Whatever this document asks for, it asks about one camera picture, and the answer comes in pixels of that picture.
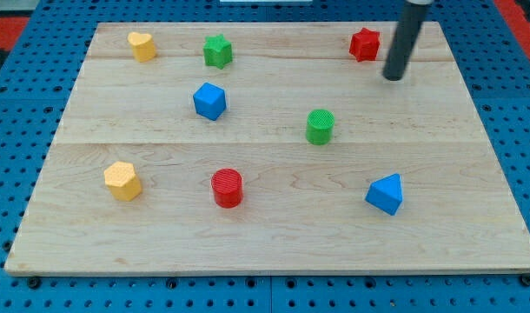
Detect blue triangular prism block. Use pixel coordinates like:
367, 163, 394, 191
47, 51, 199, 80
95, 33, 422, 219
365, 173, 403, 216

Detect green star block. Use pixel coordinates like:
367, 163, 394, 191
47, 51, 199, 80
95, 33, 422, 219
203, 34, 233, 69

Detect light wooden board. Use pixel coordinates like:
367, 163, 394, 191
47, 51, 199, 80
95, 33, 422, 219
5, 22, 530, 276

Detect yellow heart block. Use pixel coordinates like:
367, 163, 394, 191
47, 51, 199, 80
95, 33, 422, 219
127, 31, 156, 63

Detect red cylinder block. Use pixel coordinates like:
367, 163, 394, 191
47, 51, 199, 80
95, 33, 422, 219
211, 168, 243, 209

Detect green cylinder block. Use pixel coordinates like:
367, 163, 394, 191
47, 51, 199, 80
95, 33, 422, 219
306, 109, 335, 145

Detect red star block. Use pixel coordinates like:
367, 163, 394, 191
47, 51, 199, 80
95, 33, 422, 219
348, 28, 381, 62

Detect blue cube block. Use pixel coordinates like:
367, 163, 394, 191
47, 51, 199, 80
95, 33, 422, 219
193, 83, 227, 121

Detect yellow hexagon block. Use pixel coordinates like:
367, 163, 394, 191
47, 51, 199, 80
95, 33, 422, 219
103, 161, 142, 202

